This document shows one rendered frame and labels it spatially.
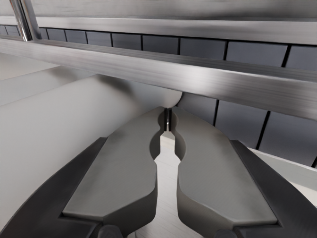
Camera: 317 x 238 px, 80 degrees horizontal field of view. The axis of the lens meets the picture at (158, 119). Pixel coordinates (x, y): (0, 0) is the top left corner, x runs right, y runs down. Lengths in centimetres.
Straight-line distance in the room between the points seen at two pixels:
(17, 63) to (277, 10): 25
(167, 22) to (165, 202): 31
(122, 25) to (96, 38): 4
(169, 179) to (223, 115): 19
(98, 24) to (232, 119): 16
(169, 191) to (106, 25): 27
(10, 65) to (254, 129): 25
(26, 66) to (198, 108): 19
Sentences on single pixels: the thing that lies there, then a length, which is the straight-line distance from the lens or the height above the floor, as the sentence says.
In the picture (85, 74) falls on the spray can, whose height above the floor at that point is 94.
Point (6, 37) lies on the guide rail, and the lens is 20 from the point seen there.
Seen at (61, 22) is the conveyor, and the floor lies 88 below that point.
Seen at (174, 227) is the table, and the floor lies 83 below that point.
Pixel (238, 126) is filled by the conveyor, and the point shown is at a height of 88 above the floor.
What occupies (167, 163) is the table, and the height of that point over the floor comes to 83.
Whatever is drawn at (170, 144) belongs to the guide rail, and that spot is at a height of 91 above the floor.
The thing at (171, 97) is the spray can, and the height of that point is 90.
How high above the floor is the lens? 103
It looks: 47 degrees down
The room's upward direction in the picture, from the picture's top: 128 degrees counter-clockwise
